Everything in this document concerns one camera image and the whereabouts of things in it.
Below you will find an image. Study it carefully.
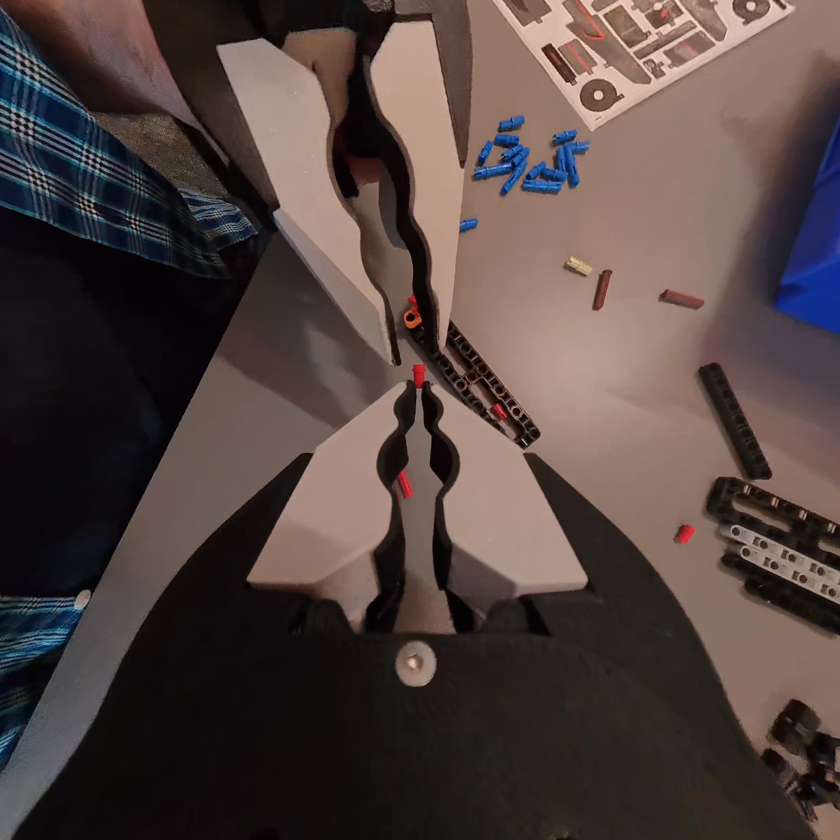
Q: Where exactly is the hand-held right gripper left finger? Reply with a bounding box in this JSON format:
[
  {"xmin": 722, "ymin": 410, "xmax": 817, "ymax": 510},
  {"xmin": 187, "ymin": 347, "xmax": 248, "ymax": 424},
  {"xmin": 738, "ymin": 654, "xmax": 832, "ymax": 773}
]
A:
[{"xmin": 246, "ymin": 381, "xmax": 422, "ymax": 634}]

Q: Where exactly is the black lego frame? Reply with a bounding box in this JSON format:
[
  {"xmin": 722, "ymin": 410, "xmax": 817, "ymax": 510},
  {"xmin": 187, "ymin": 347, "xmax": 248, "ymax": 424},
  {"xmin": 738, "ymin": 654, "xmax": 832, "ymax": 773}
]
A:
[
  {"xmin": 410, "ymin": 319, "xmax": 541, "ymax": 449},
  {"xmin": 707, "ymin": 477, "xmax": 840, "ymax": 555}
]

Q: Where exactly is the pile of black connector pieces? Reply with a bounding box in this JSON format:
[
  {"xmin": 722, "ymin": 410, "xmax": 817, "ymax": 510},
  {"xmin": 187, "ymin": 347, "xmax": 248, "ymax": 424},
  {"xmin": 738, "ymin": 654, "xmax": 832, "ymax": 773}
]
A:
[{"xmin": 761, "ymin": 699, "xmax": 840, "ymax": 821}]

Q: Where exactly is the long black beam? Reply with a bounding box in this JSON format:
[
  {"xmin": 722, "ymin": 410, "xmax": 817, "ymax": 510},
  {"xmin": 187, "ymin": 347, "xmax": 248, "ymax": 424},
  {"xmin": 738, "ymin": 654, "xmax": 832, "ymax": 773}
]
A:
[{"xmin": 697, "ymin": 363, "xmax": 773, "ymax": 481}]

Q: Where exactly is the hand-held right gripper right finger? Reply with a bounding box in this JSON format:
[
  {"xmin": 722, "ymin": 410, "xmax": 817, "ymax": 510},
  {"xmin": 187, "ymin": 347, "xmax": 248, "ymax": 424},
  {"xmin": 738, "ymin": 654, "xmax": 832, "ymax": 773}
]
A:
[{"xmin": 422, "ymin": 382, "xmax": 590, "ymax": 634}]

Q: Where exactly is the pile of blue pins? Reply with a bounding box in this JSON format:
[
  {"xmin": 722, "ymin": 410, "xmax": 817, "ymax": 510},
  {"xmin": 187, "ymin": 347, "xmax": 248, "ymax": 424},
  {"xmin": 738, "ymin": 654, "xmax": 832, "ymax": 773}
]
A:
[{"xmin": 472, "ymin": 115, "xmax": 590, "ymax": 196}]

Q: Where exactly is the sticker sheet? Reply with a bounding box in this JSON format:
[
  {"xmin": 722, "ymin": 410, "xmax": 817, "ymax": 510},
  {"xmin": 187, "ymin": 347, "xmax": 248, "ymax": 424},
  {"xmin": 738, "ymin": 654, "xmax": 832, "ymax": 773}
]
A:
[{"xmin": 492, "ymin": 0, "xmax": 796, "ymax": 132}]

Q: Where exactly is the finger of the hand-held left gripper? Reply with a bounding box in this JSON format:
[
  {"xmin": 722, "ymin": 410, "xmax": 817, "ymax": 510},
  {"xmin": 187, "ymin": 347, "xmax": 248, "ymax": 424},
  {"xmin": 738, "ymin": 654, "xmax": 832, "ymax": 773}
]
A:
[
  {"xmin": 215, "ymin": 37, "xmax": 403, "ymax": 368},
  {"xmin": 360, "ymin": 18, "xmax": 466, "ymax": 350}
]

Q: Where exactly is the light grey beam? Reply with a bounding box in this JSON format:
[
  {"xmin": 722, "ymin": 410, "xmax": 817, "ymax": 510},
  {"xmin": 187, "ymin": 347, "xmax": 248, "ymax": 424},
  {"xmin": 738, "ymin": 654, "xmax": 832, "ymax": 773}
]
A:
[
  {"xmin": 740, "ymin": 545, "xmax": 840, "ymax": 588},
  {"xmin": 718, "ymin": 523, "xmax": 840, "ymax": 572}
]

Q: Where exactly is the blue storage bin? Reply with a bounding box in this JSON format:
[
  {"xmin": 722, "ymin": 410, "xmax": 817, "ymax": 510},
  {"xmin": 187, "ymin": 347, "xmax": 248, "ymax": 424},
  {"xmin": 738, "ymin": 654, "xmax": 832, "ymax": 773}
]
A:
[{"xmin": 774, "ymin": 125, "xmax": 840, "ymax": 329}]

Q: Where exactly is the person's left forearm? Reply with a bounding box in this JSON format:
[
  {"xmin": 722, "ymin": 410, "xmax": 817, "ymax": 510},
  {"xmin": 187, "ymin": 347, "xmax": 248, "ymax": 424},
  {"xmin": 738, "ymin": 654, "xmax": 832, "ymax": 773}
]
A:
[{"xmin": 13, "ymin": 0, "xmax": 178, "ymax": 119}]

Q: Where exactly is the short black beam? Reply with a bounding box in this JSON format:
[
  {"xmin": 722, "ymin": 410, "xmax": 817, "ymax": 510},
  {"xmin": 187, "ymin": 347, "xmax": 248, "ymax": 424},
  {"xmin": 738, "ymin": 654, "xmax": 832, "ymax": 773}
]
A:
[
  {"xmin": 722, "ymin": 553, "xmax": 840, "ymax": 611},
  {"xmin": 745, "ymin": 577, "xmax": 840, "ymax": 635}
]

